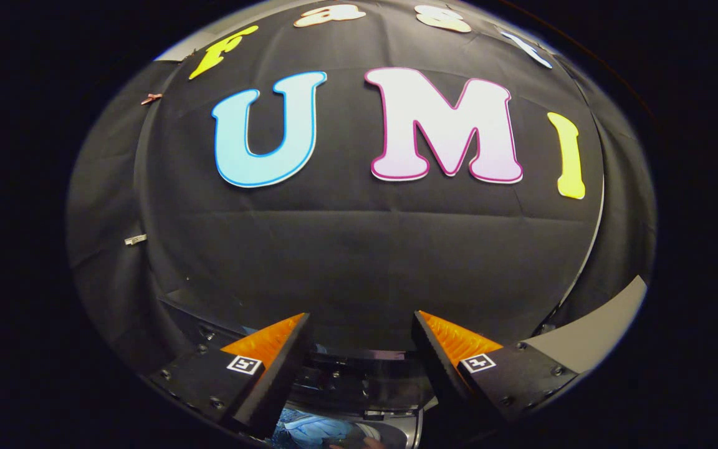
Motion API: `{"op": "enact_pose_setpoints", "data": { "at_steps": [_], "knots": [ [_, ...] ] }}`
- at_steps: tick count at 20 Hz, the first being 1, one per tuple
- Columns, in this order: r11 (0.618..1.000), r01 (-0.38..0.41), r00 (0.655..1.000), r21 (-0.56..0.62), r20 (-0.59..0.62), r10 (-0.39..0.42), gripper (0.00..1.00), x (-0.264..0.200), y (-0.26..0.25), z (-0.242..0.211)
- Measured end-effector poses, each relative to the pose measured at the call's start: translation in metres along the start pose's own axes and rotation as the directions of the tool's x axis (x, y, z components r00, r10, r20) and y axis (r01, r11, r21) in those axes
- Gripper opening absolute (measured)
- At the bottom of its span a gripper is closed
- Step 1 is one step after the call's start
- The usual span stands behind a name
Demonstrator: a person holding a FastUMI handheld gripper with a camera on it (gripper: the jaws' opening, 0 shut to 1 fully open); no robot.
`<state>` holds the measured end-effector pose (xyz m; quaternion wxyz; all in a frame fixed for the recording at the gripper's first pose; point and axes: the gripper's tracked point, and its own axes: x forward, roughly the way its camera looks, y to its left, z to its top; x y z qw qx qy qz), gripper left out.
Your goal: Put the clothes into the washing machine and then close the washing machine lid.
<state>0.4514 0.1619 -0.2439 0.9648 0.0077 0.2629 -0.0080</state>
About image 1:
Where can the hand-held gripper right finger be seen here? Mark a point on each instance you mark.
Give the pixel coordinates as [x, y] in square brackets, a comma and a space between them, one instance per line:
[440, 374]

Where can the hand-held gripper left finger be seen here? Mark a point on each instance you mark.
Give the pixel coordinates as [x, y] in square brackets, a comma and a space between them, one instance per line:
[281, 380]

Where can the light blue button shirt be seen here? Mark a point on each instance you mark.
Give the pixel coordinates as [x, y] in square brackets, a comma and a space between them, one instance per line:
[315, 430]

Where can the silver clip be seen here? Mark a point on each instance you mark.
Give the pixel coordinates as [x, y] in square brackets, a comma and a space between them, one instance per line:
[135, 239]

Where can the copper clip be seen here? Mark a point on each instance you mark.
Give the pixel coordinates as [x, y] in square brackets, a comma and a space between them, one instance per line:
[151, 98]

